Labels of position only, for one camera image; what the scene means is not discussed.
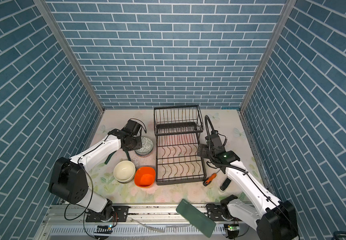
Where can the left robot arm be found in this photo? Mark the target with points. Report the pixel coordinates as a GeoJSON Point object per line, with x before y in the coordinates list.
{"type": "Point", "coordinates": [70, 178]}

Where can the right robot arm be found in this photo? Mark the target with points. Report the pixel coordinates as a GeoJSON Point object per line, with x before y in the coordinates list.
{"type": "Point", "coordinates": [272, 218]}

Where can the black and white marker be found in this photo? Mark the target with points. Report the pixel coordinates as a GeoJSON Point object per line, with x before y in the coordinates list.
{"type": "Point", "coordinates": [225, 185]}

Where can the white bowl orange diamonds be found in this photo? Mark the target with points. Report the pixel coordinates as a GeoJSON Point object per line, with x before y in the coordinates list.
{"type": "Point", "coordinates": [147, 147]}

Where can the green handled pliers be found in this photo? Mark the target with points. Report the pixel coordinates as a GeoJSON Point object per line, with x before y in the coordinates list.
{"type": "Point", "coordinates": [116, 155]}

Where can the dark green rectangular tray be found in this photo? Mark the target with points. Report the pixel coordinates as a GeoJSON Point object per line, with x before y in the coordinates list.
{"type": "Point", "coordinates": [196, 218]}

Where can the black wire dish rack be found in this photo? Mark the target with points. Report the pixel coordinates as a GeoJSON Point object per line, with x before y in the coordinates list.
{"type": "Point", "coordinates": [177, 131]}

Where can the cream bowl striped outside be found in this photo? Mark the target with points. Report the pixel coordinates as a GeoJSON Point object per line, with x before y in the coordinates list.
{"type": "Point", "coordinates": [124, 172]}

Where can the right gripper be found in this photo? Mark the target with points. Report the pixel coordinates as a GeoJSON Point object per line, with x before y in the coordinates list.
{"type": "Point", "coordinates": [203, 153]}

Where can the orange plastic bowl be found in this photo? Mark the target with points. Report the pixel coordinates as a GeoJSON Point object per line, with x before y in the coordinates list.
{"type": "Point", "coordinates": [145, 177]}

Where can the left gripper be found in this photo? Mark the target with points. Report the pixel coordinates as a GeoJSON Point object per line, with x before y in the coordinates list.
{"type": "Point", "coordinates": [138, 138]}

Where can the aluminium front rail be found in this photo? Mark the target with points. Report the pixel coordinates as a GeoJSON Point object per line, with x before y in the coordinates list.
{"type": "Point", "coordinates": [154, 213]}

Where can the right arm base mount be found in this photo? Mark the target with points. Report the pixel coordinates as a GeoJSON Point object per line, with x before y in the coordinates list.
{"type": "Point", "coordinates": [219, 212]}

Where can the orange handled screwdriver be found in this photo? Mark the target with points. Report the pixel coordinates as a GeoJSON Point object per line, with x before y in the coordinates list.
{"type": "Point", "coordinates": [209, 180]}

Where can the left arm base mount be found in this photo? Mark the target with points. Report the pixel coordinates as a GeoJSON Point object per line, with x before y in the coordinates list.
{"type": "Point", "coordinates": [111, 213]}

